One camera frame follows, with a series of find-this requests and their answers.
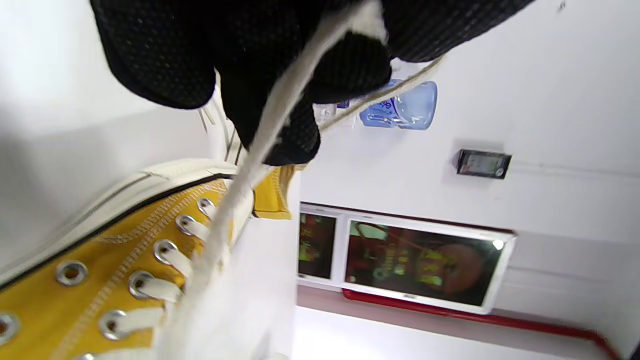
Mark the person's left hand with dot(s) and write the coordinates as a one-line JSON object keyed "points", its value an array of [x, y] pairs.
{"points": [[175, 45]]}

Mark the white shoe lace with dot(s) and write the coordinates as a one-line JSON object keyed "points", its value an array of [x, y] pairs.
{"points": [[280, 110]]}

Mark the white water dispenser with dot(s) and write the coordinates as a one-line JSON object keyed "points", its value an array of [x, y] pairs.
{"points": [[327, 112]]}

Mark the blue water bottle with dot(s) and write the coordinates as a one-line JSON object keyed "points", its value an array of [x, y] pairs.
{"points": [[415, 107]]}

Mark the glass door fire cabinet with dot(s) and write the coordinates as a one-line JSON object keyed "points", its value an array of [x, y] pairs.
{"points": [[425, 260]]}

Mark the black wall panel device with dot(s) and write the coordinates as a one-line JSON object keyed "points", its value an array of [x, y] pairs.
{"points": [[482, 164]]}

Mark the red wall pipe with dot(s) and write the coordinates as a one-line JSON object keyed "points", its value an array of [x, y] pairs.
{"points": [[450, 312]]}

